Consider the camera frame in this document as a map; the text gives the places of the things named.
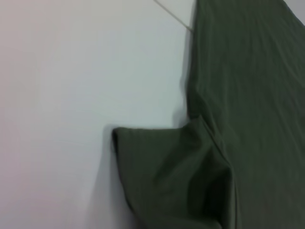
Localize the dark green t-shirt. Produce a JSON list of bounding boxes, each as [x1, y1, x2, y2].
[[112, 0, 305, 229]]

